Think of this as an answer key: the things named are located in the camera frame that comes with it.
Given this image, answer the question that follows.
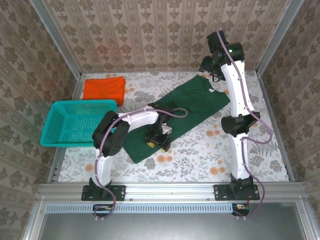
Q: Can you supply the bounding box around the long aluminium base rail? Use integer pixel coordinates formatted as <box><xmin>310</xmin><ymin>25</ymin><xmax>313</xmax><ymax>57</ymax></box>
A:
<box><xmin>36</xmin><ymin>181</ymin><xmax>306</xmax><ymax>202</ymax></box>

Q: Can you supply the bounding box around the grey metal panel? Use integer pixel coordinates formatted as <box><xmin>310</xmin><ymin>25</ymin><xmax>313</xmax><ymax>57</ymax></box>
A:
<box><xmin>37</xmin><ymin>212</ymin><xmax>311</xmax><ymax>240</ymax></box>

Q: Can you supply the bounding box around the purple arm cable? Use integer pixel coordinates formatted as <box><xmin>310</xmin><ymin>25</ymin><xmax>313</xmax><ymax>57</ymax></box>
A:
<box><xmin>93</xmin><ymin>106</ymin><xmax>189</xmax><ymax>222</ymax></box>
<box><xmin>216</xmin><ymin>29</ymin><xmax>274</xmax><ymax>221</ymax></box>

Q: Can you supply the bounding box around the dark green t-shirt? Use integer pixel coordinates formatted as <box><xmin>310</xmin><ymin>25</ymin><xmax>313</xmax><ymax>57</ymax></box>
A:
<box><xmin>123</xmin><ymin>74</ymin><xmax>231</xmax><ymax>165</ymax></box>

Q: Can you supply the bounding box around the white slotted cable duct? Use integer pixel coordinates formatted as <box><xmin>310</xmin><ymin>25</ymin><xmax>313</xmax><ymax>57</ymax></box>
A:
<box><xmin>46</xmin><ymin>202</ymin><xmax>235</xmax><ymax>214</ymax></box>

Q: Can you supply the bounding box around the folded orange t-shirt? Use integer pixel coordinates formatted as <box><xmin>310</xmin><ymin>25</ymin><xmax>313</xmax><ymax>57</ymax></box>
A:
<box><xmin>82</xmin><ymin>76</ymin><xmax>126</xmax><ymax>106</ymax></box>

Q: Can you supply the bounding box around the floral patterned table cover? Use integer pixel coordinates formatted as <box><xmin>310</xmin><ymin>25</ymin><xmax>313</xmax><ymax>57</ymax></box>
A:
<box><xmin>57</xmin><ymin>71</ymin><xmax>291</xmax><ymax>183</ymax></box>

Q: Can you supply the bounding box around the aluminium side rail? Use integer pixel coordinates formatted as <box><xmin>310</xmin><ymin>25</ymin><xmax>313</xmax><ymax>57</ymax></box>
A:
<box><xmin>46</xmin><ymin>72</ymin><xmax>87</xmax><ymax>183</ymax></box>
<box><xmin>256</xmin><ymin>71</ymin><xmax>296</xmax><ymax>183</ymax></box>

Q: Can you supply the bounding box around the teal plastic basket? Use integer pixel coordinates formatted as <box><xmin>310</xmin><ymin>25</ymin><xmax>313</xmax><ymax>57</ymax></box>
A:
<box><xmin>39</xmin><ymin>99</ymin><xmax>118</xmax><ymax>148</ymax></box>

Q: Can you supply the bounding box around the aluminium lower frame bar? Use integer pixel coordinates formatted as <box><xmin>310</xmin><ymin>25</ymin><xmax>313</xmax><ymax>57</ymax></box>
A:
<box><xmin>22</xmin><ymin>199</ymin><xmax>47</xmax><ymax>240</ymax></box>
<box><xmin>296</xmin><ymin>201</ymin><xmax>320</xmax><ymax>240</ymax></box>

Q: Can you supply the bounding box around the aluminium corner post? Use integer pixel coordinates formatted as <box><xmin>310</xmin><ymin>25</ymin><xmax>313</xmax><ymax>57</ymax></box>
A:
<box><xmin>28</xmin><ymin>0</ymin><xmax>84</xmax><ymax>79</ymax></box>
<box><xmin>256</xmin><ymin>0</ymin><xmax>306</xmax><ymax>76</ymax></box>

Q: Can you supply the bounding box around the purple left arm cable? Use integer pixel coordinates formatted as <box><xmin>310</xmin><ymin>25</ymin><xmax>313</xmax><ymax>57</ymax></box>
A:
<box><xmin>93</xmin><ymin>106</ymin><xmax>189</xmax><ymax>222</ymax></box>

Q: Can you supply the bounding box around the black cable connector socket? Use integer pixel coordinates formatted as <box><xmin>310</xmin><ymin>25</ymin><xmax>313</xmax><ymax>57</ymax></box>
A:
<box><xmin>92</xmin><ymin>203</ymin><xmax>114</xmax><ymax>218</ymax></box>
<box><xmin>231</xmin><ymin>202</ymin><xmax>251</xmax><ymax>217</ymax></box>

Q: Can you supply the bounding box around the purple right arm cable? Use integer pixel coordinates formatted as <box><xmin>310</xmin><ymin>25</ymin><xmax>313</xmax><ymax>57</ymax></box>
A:
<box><xmin>216</xmin><ymin>29</ymin><xmax>274</xmax><ymax>221</ymax></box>

